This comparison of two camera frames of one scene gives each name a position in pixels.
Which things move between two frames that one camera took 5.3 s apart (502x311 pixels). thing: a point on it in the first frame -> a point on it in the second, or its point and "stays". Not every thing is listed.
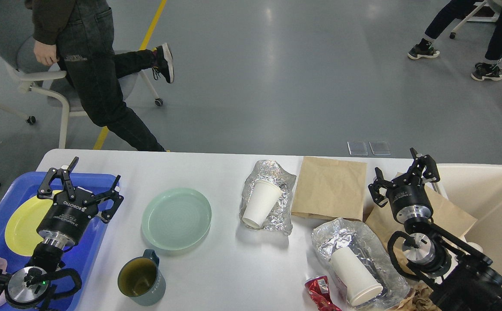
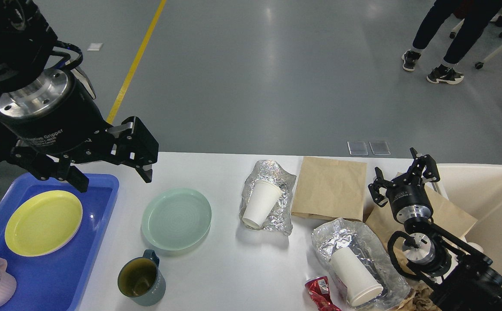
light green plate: (176, 219) stays
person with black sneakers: (489, 68) -> (475, 14)
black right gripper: (407, 195) stays
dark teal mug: (140, 278) stays
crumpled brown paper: (418, 299) stays
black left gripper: (71, 211) -> (54, 115)
